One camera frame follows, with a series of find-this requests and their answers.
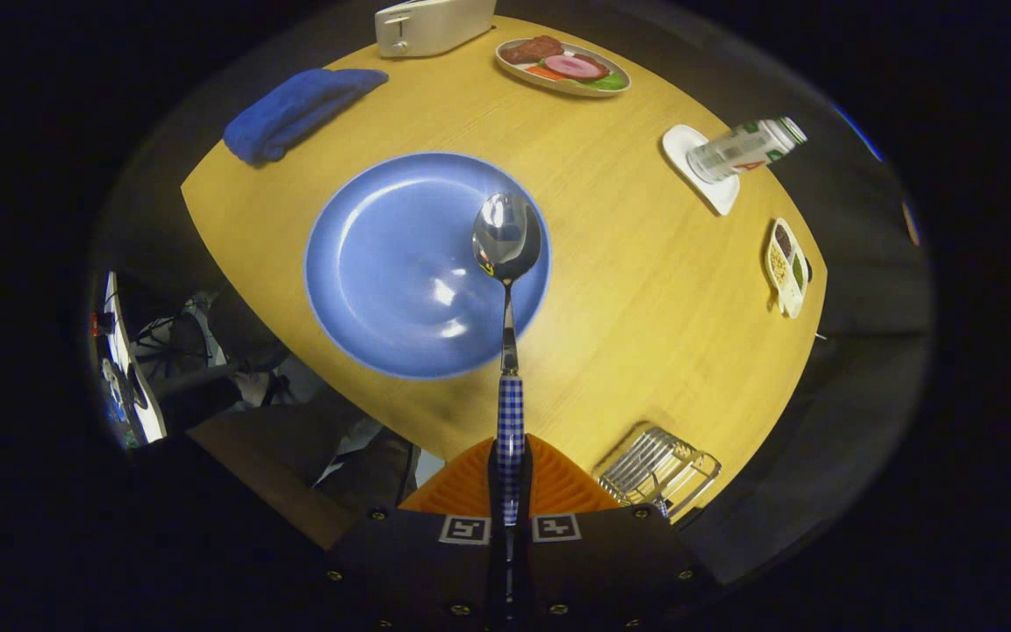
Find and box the blue folded towel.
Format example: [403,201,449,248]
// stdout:
[223,68,390,167]

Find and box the grey-brown cloth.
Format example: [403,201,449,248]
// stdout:
[190,404,423,549]

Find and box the white panel device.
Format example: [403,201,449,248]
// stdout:
[104,270,168,444]

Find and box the pink ham slice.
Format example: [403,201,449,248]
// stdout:
[543,54,609,82]

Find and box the blue round plate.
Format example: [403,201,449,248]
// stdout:
[304,152,552,381]

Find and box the white drink bottle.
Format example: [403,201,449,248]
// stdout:
[686,117,808,185]

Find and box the brown meat piece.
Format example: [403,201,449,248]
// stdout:
[500,35,564,66]

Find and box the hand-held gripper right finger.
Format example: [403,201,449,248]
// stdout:
[510,433,721,632]

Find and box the white square coaster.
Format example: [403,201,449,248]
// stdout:
[662,124,742,217]

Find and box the white toaster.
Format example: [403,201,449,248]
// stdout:
[374,0,498,60]

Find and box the spoon with checkered handle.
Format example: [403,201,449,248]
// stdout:
[471,192,543,528]

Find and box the white divided grain dish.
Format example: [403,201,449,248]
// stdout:
[764,218,812,320]

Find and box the grey food plate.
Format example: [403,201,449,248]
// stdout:
[495,35,633,97]

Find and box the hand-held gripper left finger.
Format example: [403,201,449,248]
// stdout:
[323,434,506,632]

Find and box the metal wire cutlery basket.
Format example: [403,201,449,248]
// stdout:
[597,427,723,521]

